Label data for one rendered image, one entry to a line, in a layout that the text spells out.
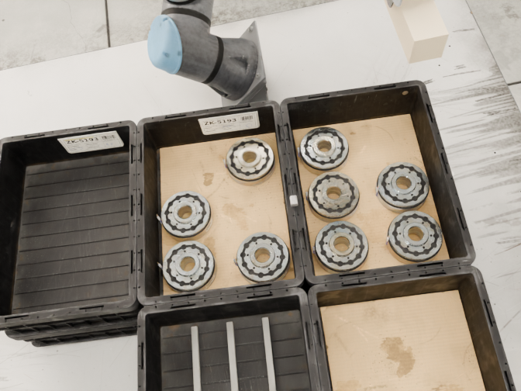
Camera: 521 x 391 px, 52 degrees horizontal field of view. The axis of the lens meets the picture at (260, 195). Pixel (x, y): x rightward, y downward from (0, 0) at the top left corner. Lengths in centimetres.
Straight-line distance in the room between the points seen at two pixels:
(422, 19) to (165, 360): 77
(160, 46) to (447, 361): 86
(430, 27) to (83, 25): 201
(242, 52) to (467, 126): 57
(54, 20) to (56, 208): 172
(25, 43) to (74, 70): 122
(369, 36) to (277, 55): 25
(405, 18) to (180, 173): 55
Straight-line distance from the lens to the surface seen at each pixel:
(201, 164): 119
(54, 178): 128
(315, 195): 109
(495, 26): 261
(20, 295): 120
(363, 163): 116
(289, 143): 107
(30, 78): 166
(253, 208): 112
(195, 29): 126
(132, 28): 267
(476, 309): 102
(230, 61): 129
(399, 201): 110
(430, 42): 102
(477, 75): 151
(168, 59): 123
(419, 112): 117
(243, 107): 113
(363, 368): 103
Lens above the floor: 184
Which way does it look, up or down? 64 degrees down
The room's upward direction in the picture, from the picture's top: 12 degrees counter-clockwise
